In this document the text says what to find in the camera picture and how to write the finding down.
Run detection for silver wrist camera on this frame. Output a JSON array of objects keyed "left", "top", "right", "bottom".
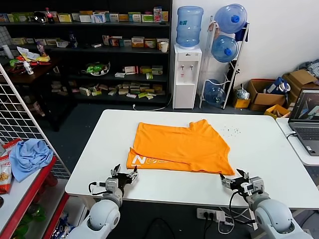
[
  {"left": 104, "top": 177, "right": 118, "bottom": 193},
  {"left": 243, "top": 176, "right": 265, "bottom": 195}
]

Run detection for bowl with green packets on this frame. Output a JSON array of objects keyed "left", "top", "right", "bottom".
[{"left": 81, "top": 61, "right": 111, "bottom": 77}]

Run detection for open cardboard box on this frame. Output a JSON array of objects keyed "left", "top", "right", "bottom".
[{"left": 246, "top": 79, "right": 288, "bottom": 112}]

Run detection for blue white medicine box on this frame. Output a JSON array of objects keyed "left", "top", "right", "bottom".
[{"left": 91, "top": 12, "right": 107, "bottom": 24}]

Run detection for white wire grid panel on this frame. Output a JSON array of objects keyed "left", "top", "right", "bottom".
[{"left": 0, "top": 63, "right": 72, "bottom": 180}]

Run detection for blue bag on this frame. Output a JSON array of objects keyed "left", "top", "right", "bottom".
[{"left": 265, "top": 76, "right": 291, "bottom": 95}]

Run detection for black tripod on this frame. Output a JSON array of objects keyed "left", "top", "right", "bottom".
[{"left": 225, "top": 67, "right": 241, "bottom": 91}]

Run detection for red flat snack bag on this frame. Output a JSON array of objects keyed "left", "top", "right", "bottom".
[{"left": 2, "top": 138, "right": 22, "bottom": 155}]

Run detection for small yellow box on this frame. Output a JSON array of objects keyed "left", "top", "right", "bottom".
[{"left": 233, "top": 88, "right": 251, "bottom": 109}]

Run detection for blue white package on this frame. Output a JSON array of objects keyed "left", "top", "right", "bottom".
[{"left": 53, "top": 211, "right": 76, "bottom": 239}]

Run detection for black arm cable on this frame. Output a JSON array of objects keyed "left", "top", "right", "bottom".
[
  {"left": 229, "top": 189, "right": 258, "bottom": 225},
  {"left": 88, "top": 181, "right": 108, "bottom": 196}
]

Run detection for small white bottle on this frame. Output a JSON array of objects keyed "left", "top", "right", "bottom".
[{"left": 22, "top": 61, "right": 34, "bottom": 75}]

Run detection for black shelf unit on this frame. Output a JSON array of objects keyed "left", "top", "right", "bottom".
[{"left": 0, "top": 0, "right": 173, "bottom": 106}]

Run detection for red white snack bag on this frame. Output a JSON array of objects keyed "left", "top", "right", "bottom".
[{"left": 0, "top": 154, "right": 13, "bottom": 195}]

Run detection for black floor cable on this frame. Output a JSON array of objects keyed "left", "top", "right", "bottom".
[{"left": 144, "top": 217, "right": 175, "bottom": 239}]

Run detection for red white cart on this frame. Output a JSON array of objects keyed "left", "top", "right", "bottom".
[{"left": 0, "top": 156, "right": 71, "bottom": 239}]

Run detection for white floor cable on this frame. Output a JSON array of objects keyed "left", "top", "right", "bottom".
[{"left": 133, "top": 94, "right": 174, "bottom": 112}]

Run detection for light blue cloth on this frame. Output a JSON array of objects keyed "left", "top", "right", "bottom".
[{"left": 8, "top": 138, "right": 54, "bottom": 184}]

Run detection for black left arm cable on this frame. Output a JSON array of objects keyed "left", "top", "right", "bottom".
[{"left": 88, "top": 181, "right": 108, "bottom": 196}]

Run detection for shiny black helmet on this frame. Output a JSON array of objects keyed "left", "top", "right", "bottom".
[{"left": 33, "top": 11, "right": 48, "bottom": 24}]

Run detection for dark wooden table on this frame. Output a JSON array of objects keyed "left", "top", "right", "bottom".
[{"left": 0, "top": 56, "right": 75, "bottom": 132}]

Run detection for purple drink bottle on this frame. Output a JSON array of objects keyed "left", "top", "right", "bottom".
[{"left": 36, "top": 41, "right": 48, "bottom": 57}]

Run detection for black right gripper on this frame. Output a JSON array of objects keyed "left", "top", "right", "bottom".
[{"left": 219, "top": 168, "right": 250, "bottom": 192}]

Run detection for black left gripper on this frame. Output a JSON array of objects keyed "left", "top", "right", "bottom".
[{"left": 111, "top": 163, "right": 139, "bottom": 190}]

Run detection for orange t-shirt with white print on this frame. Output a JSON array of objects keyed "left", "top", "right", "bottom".
[{"left": 126, "top": 119, "right": 236, "bottom": 176}]

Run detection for pink blue carton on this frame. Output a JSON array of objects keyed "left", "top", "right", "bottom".
[{"left": 153, "top": 6, "right": 163, "bottom": 23}]

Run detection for pile of grey clothes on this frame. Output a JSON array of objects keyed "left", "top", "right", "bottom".
[{"left": 298, "top": 59, "right": 319, "bottom": 78}]

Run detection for dark blue bottle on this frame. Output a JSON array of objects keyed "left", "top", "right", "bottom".
[{"left": 68, "top": 31, "right": 78, "bottom": 49}]

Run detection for small white side table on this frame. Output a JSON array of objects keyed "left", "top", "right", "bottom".
[{"left": 275, "top": 117, "right": 319, "bottom": 166}]

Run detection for yellow medicine box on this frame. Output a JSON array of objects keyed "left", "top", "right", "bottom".
[{"left": 57, "top": 12, "right": 73, "bottom": 23}]

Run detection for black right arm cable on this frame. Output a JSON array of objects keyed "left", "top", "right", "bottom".
[{"left": 229, "top": 189, "right": 258, "bottom": 225}]

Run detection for blue upright water jug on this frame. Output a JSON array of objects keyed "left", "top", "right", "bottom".
[{"left": 176, "top": 6, "right": 204, "bottom": 49}]

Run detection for green bottles under cart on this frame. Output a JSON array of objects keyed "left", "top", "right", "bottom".
[{"left": 24, "top": 204, "right": 47, "bottom": 223}]

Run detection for white water dispenser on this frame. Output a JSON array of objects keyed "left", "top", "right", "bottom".
[{"left": 173, "top": 44, "right": 202, "bottom": 110}]

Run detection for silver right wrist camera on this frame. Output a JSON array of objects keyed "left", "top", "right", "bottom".
[{"left": 243, "top": 176, "right": 265, "bottom": 195}]

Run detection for cola bottle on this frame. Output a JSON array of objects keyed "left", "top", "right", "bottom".
[{"left": 44, "top": 7, "right": 55, "bottom": 24}]

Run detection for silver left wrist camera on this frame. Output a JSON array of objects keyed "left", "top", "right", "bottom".
[{"left": 104, "top": 177, "right": 118, "bottom": 193}]

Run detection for yellow paper packets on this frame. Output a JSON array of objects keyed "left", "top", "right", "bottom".
[{"left": 16, "top": 46, "right": 51, "bottom": 63}]

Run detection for grey open laptop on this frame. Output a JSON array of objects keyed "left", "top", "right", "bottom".
[{"left": 288, "top": 88, "right": 319, "bottom": 157}]

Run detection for white metal jug rack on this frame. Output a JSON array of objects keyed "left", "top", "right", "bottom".
[{"left": 199, "top": 15, "right": 251, "bottom": 110}]

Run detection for yellow plastic crate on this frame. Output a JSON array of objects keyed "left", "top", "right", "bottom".
[{"left": 264, "top": 104, "right": 291, "bottom": 119}]

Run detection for orange white medicine box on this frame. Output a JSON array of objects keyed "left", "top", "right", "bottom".
[{"left": 131, "top": 36, "right": 146, "bottom": 48}]

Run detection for white cylinder flask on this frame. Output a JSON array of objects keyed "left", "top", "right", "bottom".
[{"left": 1, "top": 44, "right": 13, "bottom": 59}]

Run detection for large white table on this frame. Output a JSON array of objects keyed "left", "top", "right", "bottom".
[{"left": 64, "top": 109, "right": 319, "bottom": 210}]

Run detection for closed cardboard box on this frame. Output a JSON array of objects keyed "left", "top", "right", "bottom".
[{"left": 283, "top": 69, "right": 319, "bottom": 105}]

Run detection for white power strip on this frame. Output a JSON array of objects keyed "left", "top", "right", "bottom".
[{"left": 196, "top": 208, "right": 226, "bottom": 223}]

